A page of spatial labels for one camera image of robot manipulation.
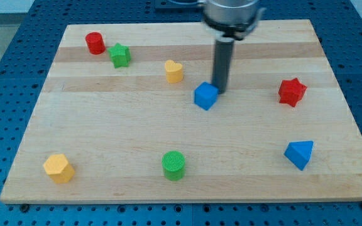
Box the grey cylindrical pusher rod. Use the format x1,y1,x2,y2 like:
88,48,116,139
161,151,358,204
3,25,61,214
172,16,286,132
211,37,234,94

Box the wooden board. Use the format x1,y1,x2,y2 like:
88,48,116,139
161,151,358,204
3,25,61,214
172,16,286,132
0,19,362,204

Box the red cylinder block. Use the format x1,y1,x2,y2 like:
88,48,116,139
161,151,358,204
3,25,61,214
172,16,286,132
85,32,106,55

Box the green star block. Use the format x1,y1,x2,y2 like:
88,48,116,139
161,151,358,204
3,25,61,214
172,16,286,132
107,43,131,68

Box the blue cube block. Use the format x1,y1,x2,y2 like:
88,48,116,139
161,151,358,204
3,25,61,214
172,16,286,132
194,82,218,110

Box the blue triangle block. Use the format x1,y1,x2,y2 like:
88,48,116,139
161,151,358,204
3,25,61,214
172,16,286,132
284,141,314,171

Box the yellow hexagon block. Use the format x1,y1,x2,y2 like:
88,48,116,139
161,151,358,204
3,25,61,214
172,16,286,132
43,154,75,184

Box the yellow heart block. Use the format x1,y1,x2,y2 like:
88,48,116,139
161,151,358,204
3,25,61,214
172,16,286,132
165,60,184,83

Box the red star block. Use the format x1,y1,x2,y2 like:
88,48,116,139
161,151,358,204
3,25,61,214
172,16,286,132
278,78,307,107

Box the green cylinder block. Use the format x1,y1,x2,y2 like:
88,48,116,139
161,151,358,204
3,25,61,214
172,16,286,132
162,150,185,181

